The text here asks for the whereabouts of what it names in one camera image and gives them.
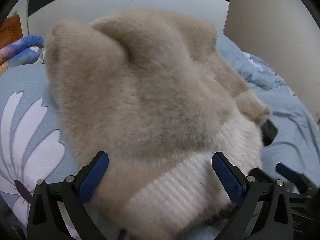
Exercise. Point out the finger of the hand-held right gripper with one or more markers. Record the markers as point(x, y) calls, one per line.
point(268, 132)
point(287, 172)

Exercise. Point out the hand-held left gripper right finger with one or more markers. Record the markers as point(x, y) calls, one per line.
point(227, 177)

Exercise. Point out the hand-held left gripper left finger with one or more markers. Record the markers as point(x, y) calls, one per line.
point(93, 177)

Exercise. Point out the beige fuzzy sweater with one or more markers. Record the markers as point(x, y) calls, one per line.
point(150, 92)

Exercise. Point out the blue floral bed sheet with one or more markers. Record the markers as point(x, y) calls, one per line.
point(25, 87)

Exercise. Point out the colourful floral quilt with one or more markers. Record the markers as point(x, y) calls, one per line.
point(22, 52)

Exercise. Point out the white wardrobe with black stripe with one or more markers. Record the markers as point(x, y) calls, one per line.
point(100, 5)

